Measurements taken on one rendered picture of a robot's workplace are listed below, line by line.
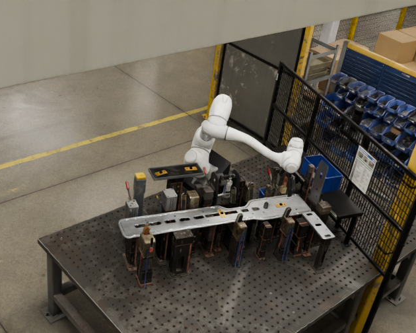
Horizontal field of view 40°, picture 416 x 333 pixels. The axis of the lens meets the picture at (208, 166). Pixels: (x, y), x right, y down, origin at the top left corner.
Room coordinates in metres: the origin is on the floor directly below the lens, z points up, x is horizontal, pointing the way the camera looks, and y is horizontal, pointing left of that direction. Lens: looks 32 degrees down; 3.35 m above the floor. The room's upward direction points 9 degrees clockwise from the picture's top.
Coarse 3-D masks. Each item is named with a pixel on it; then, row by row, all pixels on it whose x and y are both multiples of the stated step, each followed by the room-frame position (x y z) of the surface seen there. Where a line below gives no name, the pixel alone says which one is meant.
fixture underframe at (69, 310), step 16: (48, 256) 2.93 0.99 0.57; (48, 272) 2.94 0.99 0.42; (400, 272) 3.69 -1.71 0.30; (48, 288) 2.94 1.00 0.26; (64, 288) 2.99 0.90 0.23; (400, 288) 3.66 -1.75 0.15; (48, 304) 2.95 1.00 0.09; (64, 304) 2.84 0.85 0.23; (352, 304) 3.10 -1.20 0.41; (48, 320) 2.87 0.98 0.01; (80, 320) 2.72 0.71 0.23; (352, 320) 3.14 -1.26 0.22
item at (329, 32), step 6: (324, 24) 7.88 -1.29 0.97; (330, 24) 7.81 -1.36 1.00; (336, 24) 7.85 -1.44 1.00; (324, 30) 7.86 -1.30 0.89; (330, 30) 7.80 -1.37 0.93; (336, 30) 7.88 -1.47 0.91; (324, 36) 7.85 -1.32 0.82; (330, 36) 7.80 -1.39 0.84; (324, 42) 7.83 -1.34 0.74; (312, 84) 7.84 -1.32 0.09
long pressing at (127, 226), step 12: (252, 204) 3.32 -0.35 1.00; (288, 204) 3.39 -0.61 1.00; (300, 204) 3.42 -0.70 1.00; (144, 216) 2.99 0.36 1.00; (156, 216) 3.02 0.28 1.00; (168, 216) 3.04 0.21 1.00; (180, 216) 3.06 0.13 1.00; (192, 216) 3.08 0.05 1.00; (204, 216) 3.10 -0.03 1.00; (216, 216) 3.12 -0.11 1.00; (228, 216) 3.14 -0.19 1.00; (252, 216) 3.18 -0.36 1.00; (264, 216) 3.20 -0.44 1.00; (276, 216) 3.23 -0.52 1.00; (120, 228) 2.84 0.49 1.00; (132, 228) 2.86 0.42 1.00; (156, 228) 2.89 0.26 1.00; (168, 228) 2.91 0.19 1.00; (180, 228) 2.94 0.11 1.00; (192, 228) 2.96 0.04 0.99
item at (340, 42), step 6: (330, 42) 6.94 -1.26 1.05; (336, 42) 6.98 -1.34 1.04; (342, 42) 7.02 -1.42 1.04; (354, 42) 7.09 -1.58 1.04; (312, 48) 6.62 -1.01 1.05; (318, 48) 6.66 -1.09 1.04; (324, 48) 6.69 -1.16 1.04; (366, 48) 6.94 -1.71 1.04; (336, 60) 6.37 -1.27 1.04; (330, 66) 6.39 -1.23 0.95; (336, 66) 6.39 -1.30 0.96; (318, 84) 6.91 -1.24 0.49; (324, 84) 6.85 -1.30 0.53; (330, 84) 6.80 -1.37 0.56; (318, 90) 6.84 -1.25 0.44; (324, 90) 6.84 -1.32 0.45; (330, 90) 6.79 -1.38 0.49; (318, 108) 6.41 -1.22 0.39; (300, 126) 6.60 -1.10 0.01; (318, 126) 6.37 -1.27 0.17; (318, 132) 6.34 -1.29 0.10
